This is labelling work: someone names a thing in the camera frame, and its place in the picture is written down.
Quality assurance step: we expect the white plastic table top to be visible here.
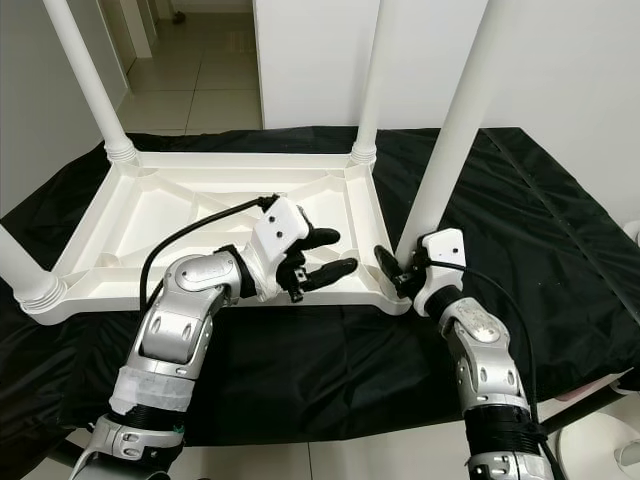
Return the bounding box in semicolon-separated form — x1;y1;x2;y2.
22;150;413;326

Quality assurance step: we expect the black cloth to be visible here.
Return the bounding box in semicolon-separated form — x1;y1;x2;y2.
0;125;640;471

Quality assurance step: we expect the white round stand base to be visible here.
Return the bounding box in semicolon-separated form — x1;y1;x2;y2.
555;410;640;480

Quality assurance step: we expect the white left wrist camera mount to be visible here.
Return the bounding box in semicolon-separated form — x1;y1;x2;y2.
248;197;309;296

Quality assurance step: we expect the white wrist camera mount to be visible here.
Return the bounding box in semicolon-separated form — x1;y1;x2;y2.
248;197;309;296
415;228;469;316

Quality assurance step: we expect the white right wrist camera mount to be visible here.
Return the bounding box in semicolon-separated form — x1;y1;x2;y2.
415;228;469;316

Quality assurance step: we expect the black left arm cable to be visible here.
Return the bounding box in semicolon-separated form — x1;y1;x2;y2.
138;195;279;301

